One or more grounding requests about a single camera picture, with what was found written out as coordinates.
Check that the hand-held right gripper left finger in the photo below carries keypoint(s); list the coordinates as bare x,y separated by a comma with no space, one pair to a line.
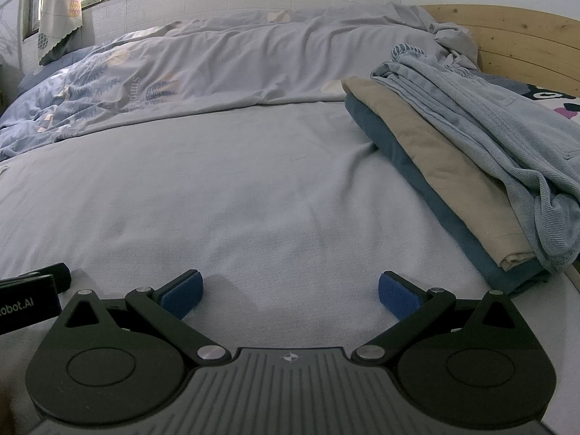
183,297

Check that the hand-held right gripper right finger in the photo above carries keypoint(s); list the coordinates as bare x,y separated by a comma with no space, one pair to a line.
394,297

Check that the grey printed bed sheet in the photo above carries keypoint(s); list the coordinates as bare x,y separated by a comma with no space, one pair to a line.
226,213

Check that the dark blue folded garment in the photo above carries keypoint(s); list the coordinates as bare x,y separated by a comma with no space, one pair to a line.
394,154

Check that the beige folded garment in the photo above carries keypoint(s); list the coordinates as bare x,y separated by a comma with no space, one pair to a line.
435,158

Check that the plain blue pillow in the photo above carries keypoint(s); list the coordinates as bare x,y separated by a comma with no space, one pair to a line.
50,70

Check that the blue leaf-print duvet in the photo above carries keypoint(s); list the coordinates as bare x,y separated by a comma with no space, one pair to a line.
226,63

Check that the cartoon-print pillow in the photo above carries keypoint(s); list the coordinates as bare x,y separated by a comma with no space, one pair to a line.
543,99

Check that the wooden headboard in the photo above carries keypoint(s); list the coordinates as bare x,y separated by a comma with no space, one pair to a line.
521,40

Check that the white pineapple-print curtain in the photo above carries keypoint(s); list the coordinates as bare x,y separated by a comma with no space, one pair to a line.
59,13

